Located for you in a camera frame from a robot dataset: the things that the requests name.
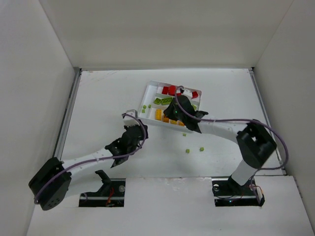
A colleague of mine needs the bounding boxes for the white divided sorting tray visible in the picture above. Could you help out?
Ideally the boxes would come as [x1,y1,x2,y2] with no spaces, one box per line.
[138,81,191,133]

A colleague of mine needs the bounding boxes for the long green lego brick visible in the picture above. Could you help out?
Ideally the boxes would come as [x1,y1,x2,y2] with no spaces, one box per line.
[161,97,173,106]

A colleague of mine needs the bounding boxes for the long yellow lego brick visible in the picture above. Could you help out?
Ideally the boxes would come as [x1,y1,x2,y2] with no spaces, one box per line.
[155,109,162,121]

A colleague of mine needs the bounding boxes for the long red lego brick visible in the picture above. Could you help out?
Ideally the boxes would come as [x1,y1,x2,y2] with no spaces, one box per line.
[192,91,198,99]

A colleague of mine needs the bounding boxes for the red yellow green lego cluster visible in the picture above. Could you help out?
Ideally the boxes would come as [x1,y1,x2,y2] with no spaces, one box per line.
[168,85,177,96]

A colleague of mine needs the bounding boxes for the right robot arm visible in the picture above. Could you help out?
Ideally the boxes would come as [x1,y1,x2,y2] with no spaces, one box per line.
[163,95,277,186]

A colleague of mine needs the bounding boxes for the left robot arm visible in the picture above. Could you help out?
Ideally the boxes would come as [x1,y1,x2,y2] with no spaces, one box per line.
[29,124,149,211]

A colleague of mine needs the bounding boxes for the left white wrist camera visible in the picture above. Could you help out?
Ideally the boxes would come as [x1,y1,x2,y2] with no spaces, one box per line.
[122,109,138,126]

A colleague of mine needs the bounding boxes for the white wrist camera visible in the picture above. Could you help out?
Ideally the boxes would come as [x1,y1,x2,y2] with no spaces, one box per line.
[122,109,138,126]
[182,89,193,99]

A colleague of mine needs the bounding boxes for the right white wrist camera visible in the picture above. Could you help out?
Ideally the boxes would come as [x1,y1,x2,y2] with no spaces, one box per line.
[182,89,193,99]

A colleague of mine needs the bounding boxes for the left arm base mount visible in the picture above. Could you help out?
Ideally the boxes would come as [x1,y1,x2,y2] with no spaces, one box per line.
[78,170,126,208]

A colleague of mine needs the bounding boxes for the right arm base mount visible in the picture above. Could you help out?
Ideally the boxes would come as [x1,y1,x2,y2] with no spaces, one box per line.
[212,177,265,207]

